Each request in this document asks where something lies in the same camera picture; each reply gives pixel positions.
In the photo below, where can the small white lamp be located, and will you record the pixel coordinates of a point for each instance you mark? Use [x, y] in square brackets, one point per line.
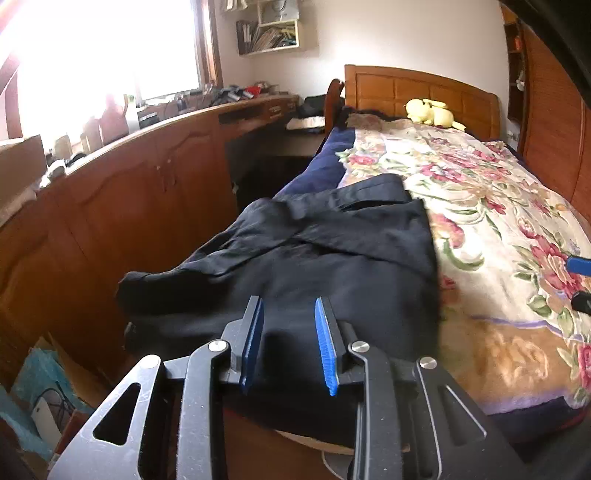
[521, 79]

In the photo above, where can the round wooden stool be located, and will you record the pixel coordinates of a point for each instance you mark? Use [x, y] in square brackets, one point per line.
[337, 464]

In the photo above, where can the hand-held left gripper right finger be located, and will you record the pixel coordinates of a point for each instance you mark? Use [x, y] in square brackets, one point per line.
[325, 350]

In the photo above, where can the wooden chair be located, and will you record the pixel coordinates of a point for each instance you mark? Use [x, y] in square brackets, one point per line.
[333, 101]

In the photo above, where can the red bowl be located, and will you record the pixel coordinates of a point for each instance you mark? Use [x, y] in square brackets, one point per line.
[252, 90]

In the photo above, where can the yellow plush toy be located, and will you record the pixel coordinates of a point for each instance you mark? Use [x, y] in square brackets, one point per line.
[431, 113]

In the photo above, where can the black button coat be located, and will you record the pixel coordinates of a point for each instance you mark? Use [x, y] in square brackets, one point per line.
[360, 258]

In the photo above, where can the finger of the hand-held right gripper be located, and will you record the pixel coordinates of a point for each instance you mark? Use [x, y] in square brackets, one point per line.
[581, 266]
[582, 303]

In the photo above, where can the wooden slatted wardrobe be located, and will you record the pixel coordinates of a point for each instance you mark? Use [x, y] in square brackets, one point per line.
[554, 115]

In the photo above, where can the white bottle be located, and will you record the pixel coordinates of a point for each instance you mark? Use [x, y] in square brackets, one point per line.
[131, 115]

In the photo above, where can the cardboard box with items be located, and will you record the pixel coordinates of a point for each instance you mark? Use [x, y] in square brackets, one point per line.
[41, 374]

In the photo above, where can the white flat device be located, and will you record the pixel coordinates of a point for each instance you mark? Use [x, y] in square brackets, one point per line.
[46, 422]

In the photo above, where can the wooden bed headboard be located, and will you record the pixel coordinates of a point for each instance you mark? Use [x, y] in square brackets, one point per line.
[392, 92]

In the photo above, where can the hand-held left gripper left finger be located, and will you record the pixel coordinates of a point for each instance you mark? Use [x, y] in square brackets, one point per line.
[253, 350]

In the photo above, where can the stack of papers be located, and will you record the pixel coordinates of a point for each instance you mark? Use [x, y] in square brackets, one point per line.
[305, 124]

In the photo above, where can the wooden desk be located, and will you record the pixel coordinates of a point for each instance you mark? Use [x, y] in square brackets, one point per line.
[115, 194]

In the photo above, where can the white wall shelf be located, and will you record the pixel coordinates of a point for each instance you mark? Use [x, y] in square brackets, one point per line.
[272, 32]

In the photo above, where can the black bag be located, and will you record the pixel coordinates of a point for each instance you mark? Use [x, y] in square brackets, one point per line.
[314, 105]

